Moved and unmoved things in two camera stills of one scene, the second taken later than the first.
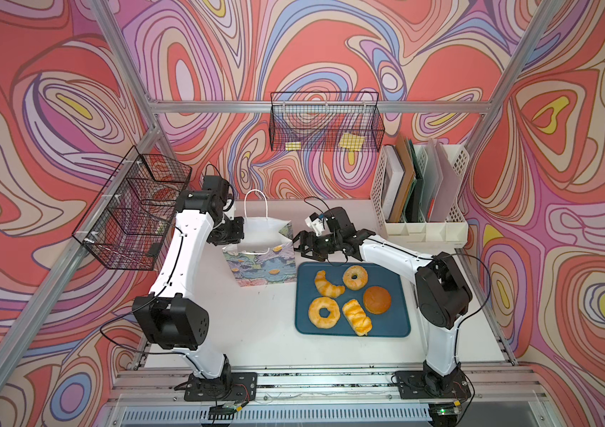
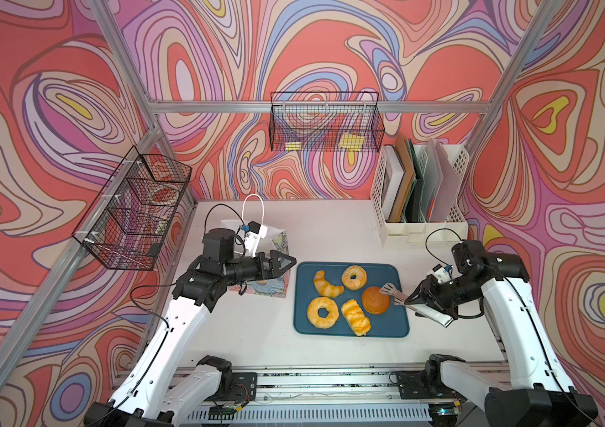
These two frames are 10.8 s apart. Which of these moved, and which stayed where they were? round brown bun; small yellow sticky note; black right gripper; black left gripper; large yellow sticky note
Moved: black left gripper; black right gripper
Stayed: large yellow sticky note; round brown bun; small yellow sticky note
